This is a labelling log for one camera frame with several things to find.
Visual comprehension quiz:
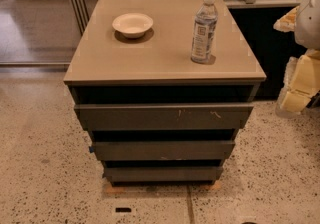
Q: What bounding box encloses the grey middle drawer front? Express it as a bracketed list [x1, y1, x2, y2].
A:
[92, 141, 235, 161]

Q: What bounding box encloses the grey top drawer front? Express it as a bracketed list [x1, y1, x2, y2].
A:
[74, 103, 253, 131]

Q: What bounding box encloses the clear plastic water bottle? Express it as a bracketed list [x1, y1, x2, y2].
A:
[191, 0, 218, 63]

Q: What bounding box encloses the white ceramic bowl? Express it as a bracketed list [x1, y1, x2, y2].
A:
[112, 13, 153, 39]

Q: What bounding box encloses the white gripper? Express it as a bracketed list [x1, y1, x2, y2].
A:
[273, 0, 320, 114]

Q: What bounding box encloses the grey drawer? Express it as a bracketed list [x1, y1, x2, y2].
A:
[104, 166, 223, 183]
[92, 141, 235, 161]
[74, 103, 253, 131]

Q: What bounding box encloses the grey bottom drawer front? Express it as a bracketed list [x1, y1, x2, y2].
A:
[104, 166, 223, 183]

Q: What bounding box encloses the grey drawer cabinet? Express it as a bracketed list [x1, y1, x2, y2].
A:
[63, 0, 267, 186]

